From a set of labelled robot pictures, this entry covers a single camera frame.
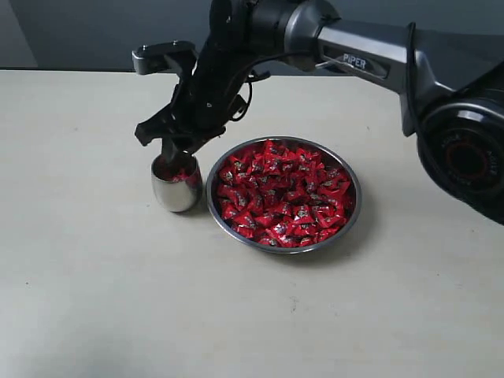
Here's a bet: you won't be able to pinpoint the round steel bowl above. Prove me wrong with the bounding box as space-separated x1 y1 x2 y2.
206 136 362 255

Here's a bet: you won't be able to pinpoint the red candies inside cup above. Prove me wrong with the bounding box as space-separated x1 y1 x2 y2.
153 156 197 183

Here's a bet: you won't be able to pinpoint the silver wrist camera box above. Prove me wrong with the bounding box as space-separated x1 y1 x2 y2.
132 41 198 77

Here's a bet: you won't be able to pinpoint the pile of red wrapped candies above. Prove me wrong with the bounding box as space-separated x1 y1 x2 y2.
217 140 354 248

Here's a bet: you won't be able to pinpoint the small stainless steel cup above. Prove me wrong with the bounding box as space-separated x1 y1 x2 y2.
151 154 203 213

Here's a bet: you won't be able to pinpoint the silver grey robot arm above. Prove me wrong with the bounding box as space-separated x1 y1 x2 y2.
132 1 503 223

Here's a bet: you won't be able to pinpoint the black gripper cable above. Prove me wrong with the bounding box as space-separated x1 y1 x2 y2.
228 53 316 123

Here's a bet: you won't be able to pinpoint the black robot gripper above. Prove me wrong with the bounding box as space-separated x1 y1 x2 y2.
135 1 298 164

